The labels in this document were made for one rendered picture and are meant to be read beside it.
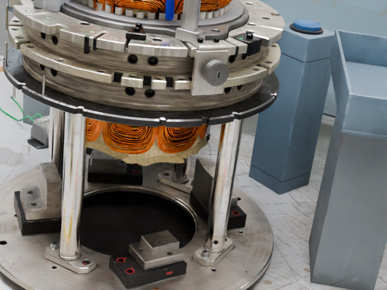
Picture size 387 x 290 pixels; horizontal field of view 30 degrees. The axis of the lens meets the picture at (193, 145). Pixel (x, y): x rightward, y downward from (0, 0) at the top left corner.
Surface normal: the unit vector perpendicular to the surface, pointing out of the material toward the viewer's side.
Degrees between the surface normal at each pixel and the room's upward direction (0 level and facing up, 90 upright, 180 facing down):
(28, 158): 0
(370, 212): 90
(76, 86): 90
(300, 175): 90
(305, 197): 0
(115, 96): 90
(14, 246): 0
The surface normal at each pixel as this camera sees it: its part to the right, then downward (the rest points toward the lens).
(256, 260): 0.11, -0.90
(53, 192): 0.33, 0.44
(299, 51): -0.75, 0.20
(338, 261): -0.12, 0.41
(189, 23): -0.51, 0.31
